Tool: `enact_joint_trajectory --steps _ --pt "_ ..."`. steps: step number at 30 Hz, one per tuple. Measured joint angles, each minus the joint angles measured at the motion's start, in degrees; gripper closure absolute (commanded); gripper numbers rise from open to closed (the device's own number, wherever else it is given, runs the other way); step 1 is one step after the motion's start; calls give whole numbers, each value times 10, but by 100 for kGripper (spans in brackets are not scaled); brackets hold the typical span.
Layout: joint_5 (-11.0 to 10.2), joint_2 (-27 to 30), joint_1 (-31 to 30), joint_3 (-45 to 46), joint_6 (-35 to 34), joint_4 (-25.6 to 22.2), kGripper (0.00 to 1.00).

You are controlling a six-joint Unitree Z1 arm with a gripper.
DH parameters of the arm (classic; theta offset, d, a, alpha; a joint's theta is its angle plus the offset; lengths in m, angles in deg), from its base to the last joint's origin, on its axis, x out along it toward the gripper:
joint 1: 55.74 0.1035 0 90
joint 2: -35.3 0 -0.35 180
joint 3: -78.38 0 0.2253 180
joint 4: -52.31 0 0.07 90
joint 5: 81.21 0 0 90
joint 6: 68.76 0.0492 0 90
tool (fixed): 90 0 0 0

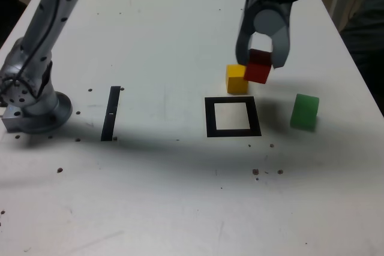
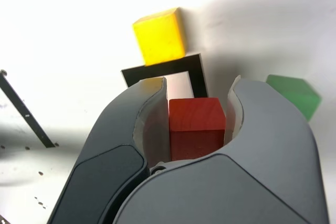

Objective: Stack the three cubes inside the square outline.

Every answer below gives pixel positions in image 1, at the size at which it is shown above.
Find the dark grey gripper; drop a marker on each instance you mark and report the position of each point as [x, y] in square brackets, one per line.
[250, 7]

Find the red cube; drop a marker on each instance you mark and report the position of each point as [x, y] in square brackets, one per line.
[258, 73]

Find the yellow cube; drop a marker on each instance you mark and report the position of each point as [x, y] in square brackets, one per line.
[235, 83]

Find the green cube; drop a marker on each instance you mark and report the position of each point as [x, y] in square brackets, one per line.
[303, 112]

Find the black tape square outline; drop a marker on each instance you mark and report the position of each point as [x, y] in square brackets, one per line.
[210, 118]

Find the dark bulky background object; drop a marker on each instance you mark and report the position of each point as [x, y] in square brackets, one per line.
[366, 34]

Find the black tape strip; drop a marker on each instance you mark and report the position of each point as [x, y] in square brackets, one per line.
[109, 118]

